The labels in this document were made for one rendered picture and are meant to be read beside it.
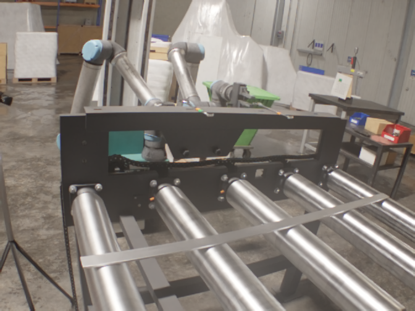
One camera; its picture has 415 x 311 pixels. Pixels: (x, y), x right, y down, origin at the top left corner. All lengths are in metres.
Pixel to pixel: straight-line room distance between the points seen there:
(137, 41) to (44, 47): 6.82
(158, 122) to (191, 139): 0.16
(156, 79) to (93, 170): 3.40
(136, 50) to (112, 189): 1.37
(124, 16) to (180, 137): 1.33
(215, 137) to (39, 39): 8.08
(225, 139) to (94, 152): 0.50
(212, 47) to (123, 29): 2.73
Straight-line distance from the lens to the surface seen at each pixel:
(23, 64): 9.14
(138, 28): 2.35
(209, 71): 4.92
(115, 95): 2.37
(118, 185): 1.18
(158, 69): 4.44
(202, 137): 1.22
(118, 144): 2.38
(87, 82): 1.88
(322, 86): 7.95
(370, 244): 1.18
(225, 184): 1.32
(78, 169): 1.13
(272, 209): 1.12
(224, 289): 0.80
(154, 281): 0.95
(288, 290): 2.12
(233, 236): 0.92
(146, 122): 1.11
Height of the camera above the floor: 1.43
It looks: 20 degrees down
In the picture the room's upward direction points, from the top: 8 degrees clockwise
